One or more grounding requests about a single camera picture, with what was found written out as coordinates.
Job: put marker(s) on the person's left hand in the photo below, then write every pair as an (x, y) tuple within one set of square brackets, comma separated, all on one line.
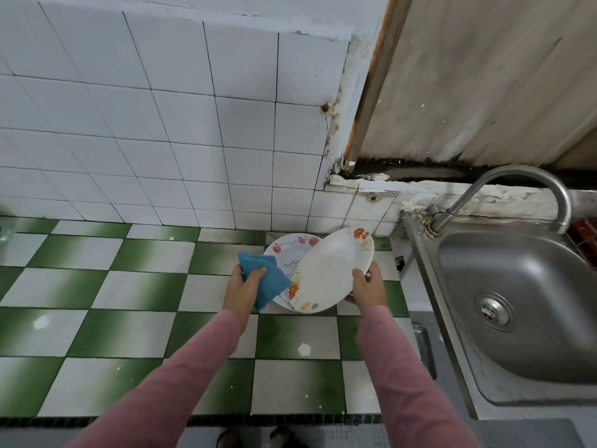
[(240, 293)]

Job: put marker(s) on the person's right hand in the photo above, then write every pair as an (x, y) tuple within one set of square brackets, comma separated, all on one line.
[(371, 296)]

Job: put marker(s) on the person's left thumb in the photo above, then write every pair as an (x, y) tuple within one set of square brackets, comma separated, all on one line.
[(254, 274)]

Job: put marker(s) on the person's right thumb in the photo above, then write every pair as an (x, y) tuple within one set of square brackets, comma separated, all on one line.
[(359, 278)]

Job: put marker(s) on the blue cleaning cloth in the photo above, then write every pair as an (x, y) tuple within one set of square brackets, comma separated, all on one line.
[(273, 277)]

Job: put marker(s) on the white plate with orange flowers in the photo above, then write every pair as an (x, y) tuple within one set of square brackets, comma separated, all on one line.
[(331, 270)]

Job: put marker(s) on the person's left forearm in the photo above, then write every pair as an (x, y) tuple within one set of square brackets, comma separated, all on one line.
[(177, 382)]

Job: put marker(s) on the person's right forearm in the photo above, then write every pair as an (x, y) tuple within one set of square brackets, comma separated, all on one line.
[(405, 382)]

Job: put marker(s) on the white plate with red flowers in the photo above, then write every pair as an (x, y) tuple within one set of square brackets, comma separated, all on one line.
[(291, 249)]

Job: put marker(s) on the round sink drain strainer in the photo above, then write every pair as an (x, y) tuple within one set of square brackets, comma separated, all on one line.
[(494, 312)]

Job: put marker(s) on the stainless steel sink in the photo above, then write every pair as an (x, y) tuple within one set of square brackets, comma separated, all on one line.
[(522, 293)]

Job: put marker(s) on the person's right shoe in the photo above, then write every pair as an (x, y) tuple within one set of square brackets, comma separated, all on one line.
[(282, 437)]

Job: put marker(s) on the person's shoe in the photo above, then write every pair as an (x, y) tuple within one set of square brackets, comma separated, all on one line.
[(229, 439), (282, 437)]

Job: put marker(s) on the person's left shoe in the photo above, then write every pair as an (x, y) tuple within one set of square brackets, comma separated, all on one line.
[(229, 439)]

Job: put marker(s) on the curved steel faucet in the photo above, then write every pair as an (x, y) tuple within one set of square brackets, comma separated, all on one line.
[(513, 174)]

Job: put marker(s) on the red plastic crate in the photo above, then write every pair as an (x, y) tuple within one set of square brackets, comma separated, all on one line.
[(584, 237)]

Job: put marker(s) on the weathered white board panel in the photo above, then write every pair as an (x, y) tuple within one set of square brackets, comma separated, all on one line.
[(485, 79)]

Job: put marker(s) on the wooden frame post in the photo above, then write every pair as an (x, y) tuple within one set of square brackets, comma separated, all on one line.
[(375, 83)]

